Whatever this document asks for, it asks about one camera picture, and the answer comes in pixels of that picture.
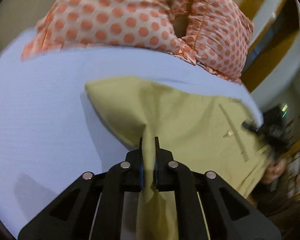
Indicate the left polka dot pillow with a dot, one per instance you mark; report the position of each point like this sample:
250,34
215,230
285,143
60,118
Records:
86,23

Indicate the polka dot pillow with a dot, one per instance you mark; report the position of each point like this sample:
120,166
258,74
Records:
219,35
86,23

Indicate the white bed sheet mattress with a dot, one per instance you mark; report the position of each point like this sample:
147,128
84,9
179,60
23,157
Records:
49,132

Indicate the person's hand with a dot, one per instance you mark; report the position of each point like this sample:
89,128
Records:
274,171

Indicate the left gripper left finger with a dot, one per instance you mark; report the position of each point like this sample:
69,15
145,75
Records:
92,206

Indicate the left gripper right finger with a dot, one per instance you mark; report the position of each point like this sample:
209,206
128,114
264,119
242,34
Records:
207,206

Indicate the right polka dot pillow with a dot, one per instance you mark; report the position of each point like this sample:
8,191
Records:
219,35

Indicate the khaki pants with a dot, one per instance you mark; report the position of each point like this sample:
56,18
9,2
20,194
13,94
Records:
202,132

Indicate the wooden door frame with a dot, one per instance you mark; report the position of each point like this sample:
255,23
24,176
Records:
278,25

